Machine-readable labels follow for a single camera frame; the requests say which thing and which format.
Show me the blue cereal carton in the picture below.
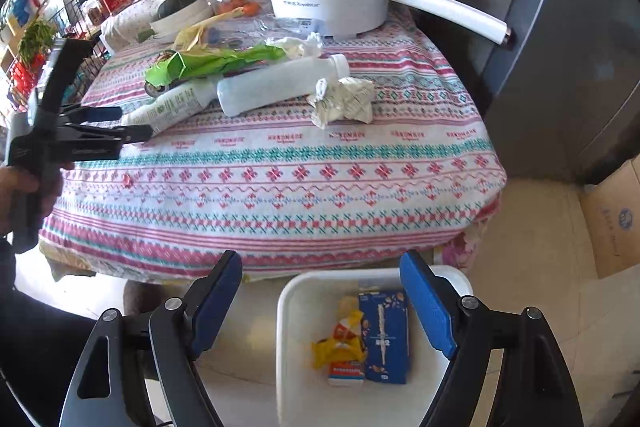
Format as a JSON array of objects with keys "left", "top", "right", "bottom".
[{"left": 358, "top": 289, "right": 409, "bottom": 385}]

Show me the green snack bag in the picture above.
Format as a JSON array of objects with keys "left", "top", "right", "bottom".
[{"left": 145, "top": 44, "right": 286, "bottom": 88}]

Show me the yellow snack wrapper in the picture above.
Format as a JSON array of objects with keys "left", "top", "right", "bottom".
[{"left": 310, "top": 310, "right": 367, "bottom": 369}]

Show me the brown paper food bag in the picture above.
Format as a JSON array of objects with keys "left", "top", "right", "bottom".
[{"left": 328, "top": 296, "right": 364, "bottom": 387}]

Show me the white plastic trash bin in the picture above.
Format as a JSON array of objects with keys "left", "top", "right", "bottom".
[{"left": 276, "top": 268, "right": 448, "bottom": 426}]

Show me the person's left hand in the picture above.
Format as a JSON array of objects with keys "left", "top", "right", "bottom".
[{"left": 0, "top": 162, "right": 75, "bottom": 236}]

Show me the red drink can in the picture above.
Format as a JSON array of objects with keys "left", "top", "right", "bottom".
[{"left": 144, "top": 50, "right": 175, "bottom": 98}]

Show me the white green tube bottle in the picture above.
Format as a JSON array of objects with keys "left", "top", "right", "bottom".
[{"left": 122, "top": 77, "right": 220, "bottom": 136}]

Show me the green leafy plant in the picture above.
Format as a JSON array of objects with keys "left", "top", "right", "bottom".
[{"left": 17, "top": 18, "right": 56, "bottom": 66}]

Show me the beige snack pouch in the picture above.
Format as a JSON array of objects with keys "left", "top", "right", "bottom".
[{"left": 172, "top": 8, "right": 244, "bottom": 51}]

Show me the white bowl stack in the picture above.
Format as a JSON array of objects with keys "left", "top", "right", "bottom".
[{"left": 150, "top": 0, "right": 214, "bottom": 36}]

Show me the green kabocha squash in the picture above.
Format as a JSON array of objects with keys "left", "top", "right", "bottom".
[{"left": 156, "top": 0, "right": 196, "bottom": 20}]

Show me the patterned tablecloth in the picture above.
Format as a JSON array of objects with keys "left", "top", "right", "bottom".
[{"left": 39, "top": 6, "right": 506, "bottom": 282}]

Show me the crushed clear plastic bottle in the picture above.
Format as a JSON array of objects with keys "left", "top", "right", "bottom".
[{"left": 253, "top": 15, "right": 324, "bottom": 39}]

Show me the white tissue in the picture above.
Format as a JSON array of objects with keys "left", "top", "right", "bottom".
[{"left": 265, "top": 32, "right": 323, "bottom": 61}]

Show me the cardboard box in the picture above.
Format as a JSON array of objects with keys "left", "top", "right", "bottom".
[{"left": 580, "top": 156, "right": 640, "bottom": 279}]

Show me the crumpled white paper ball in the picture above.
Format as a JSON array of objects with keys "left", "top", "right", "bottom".
[{"left": 307, "top": 77, "right": 375, "bottom": 129}]

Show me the dark grey refrigerator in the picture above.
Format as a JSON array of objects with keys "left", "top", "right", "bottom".
[{"left": 418, "top": 0, "right": 639, "bottom": 184}]

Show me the black wire rack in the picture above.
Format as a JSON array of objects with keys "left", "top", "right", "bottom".
[{"left": 42, "top": 0, "right": 110, "bottom": 105}]

